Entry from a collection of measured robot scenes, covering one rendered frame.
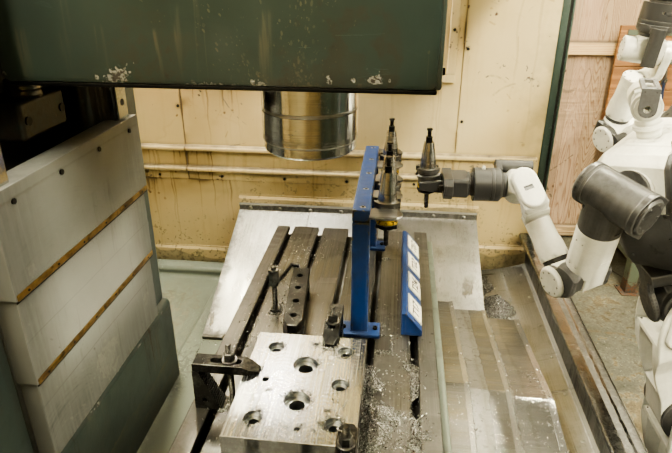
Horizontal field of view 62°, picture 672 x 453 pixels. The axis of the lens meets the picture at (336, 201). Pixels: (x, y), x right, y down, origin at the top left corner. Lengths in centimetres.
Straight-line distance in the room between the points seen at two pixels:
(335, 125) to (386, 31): 18
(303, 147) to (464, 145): 119
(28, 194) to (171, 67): 31
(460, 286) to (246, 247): 76
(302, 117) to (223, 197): 134
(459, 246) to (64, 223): 136
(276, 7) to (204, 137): 136
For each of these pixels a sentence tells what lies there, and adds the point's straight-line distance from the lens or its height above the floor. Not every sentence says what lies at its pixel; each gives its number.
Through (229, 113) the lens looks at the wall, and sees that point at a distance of 207.
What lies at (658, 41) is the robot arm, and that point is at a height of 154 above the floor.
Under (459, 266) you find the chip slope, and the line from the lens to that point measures 197.
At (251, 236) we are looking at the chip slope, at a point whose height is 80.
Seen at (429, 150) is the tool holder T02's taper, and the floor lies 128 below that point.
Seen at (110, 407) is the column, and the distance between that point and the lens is 140.
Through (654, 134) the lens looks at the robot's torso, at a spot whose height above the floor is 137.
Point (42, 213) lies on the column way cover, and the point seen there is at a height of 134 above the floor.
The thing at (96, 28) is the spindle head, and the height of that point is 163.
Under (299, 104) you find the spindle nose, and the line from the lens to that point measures 86.
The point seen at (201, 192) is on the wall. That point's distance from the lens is 221.
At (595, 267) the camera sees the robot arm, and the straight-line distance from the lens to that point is 136.
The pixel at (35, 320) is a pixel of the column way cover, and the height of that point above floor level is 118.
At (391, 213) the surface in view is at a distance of 123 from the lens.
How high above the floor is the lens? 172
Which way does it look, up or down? 23 degrees down
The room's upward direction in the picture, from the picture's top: straight up
